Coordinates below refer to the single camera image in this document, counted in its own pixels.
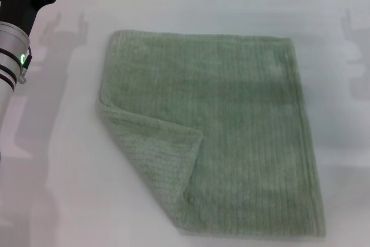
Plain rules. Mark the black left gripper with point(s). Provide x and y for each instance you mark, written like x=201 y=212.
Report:
x=23 y=1

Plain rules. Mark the green ribbed towel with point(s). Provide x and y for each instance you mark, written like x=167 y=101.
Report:
x=219 y=108

